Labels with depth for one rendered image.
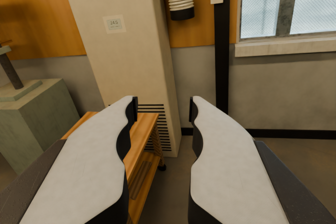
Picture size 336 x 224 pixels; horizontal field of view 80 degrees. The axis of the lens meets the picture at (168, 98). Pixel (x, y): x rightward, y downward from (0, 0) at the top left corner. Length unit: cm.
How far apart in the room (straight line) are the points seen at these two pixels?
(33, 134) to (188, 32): 132
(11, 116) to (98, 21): 90
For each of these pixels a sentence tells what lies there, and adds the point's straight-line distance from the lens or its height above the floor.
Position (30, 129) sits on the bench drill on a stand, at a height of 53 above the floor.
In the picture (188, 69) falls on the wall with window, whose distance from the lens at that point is 162.
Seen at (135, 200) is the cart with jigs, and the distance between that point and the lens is 139.
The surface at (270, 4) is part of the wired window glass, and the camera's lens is 161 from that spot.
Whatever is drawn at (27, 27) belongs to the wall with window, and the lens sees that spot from 212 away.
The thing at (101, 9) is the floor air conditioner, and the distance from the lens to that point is 136.
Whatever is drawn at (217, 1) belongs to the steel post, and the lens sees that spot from 138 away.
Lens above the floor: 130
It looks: 30 degrees down
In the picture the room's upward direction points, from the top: 9 degrees counter-clockwise
